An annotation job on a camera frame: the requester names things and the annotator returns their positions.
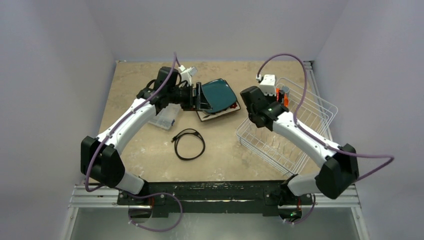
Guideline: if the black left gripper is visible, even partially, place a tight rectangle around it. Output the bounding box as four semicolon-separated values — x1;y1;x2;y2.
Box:
167;82;212;111

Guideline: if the floral square plate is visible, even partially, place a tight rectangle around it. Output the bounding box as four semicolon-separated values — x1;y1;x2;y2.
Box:
196;101;241;122

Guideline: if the orange bowl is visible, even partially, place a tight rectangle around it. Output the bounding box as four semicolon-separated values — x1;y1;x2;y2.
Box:
276;87;289;107

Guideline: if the teal square plate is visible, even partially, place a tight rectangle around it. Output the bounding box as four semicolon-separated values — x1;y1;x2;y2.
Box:
202;78;237;115

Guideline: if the grey mug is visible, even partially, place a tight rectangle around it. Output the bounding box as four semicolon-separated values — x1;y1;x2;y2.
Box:
279;85;290;99

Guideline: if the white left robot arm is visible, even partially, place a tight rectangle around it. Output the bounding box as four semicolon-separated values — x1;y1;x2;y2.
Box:
80;66;212;205

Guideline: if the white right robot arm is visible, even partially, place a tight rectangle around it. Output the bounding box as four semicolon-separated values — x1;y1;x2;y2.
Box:
240;86;359;204

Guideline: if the clear plastic box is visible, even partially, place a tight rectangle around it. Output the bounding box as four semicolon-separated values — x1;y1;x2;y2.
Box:
148;104;181;130

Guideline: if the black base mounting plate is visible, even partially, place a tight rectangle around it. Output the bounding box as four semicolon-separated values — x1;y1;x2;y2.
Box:
117;180;313;219

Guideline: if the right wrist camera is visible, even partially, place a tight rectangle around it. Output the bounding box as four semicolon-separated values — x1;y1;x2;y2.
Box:
256;74;277;96

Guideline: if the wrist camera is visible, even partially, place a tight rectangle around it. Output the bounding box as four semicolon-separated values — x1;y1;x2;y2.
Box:
256;74;277;96
178;65;198;85

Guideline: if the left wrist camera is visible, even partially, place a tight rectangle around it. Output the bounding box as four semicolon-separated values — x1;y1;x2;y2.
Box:
178;65;198;85

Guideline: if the white wire dish rack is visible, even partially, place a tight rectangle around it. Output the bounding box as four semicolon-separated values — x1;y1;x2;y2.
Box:
236;79;338;177

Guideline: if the black coiled cable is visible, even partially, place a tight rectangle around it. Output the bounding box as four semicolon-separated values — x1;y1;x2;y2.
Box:
170;128;206;162

